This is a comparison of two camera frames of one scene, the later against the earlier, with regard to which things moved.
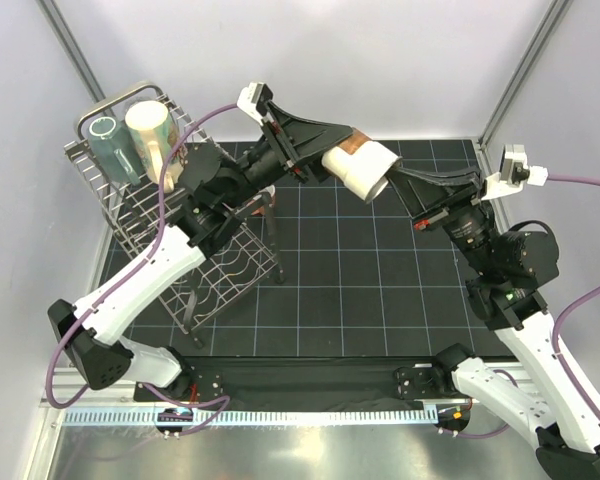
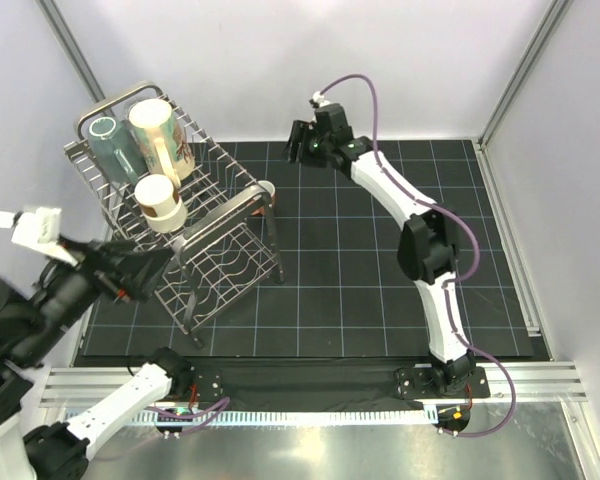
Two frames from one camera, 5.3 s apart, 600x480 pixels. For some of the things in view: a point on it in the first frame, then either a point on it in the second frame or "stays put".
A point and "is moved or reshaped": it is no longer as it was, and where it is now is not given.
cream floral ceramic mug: [154, 135] stays put
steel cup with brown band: [364, 166] is moved or reshaped
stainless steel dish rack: [132, 149] stays put
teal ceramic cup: [114, 151] stays put
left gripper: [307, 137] to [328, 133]
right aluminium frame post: [555, 18] stays put
